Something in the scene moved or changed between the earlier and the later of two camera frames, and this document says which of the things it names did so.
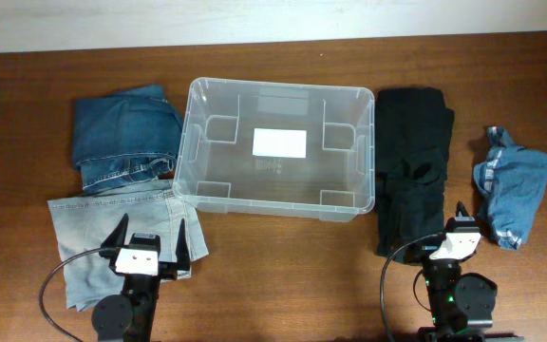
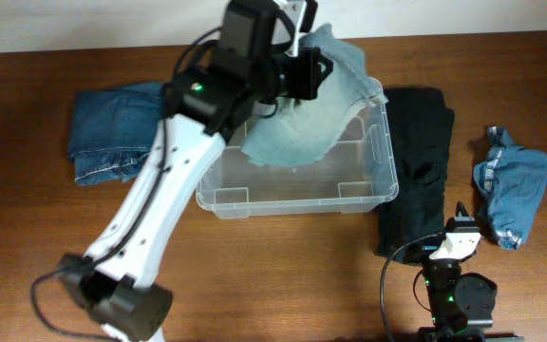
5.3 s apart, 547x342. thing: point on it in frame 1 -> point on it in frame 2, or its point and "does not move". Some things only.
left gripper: (166, 271) -> (313, 67)
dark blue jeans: (127, 139) does not move
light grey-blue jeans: (84, 224) -> (303, 129)
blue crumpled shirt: (512, 181) does not move
